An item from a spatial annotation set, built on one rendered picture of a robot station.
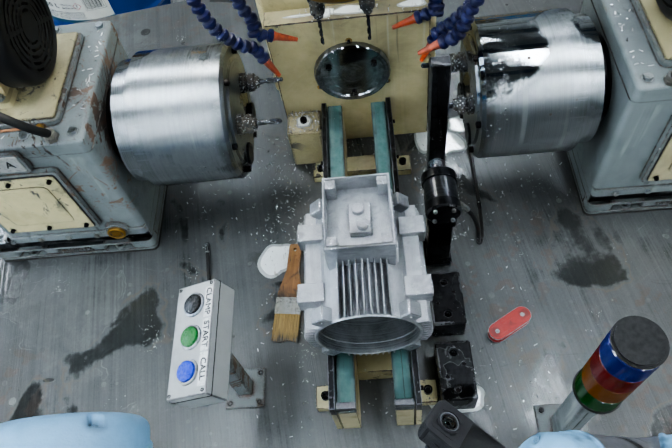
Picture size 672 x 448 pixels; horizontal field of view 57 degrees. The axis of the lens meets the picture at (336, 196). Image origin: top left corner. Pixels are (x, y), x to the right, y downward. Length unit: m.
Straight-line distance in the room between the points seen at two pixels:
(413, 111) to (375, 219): 0.48
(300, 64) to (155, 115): 0.31
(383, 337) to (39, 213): 0.67
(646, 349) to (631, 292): 0.51
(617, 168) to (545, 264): 0.22
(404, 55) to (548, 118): 0.31
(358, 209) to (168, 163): 0.38
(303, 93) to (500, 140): 0.42
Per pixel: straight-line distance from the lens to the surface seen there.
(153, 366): 1.24
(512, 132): 1.08
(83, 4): 2.64
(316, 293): 0.91
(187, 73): 1.09
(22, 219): 1.30
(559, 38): 1.09
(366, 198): 0.93
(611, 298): 1.25
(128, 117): 1.10
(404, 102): 1.32
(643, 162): 1.22
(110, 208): 1.24
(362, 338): 1.02
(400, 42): 1.19
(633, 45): 1.11
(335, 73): 1.23
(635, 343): 0.76
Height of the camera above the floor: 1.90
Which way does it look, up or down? 57 degrees down
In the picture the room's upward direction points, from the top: 11 degrees counter-clockwise
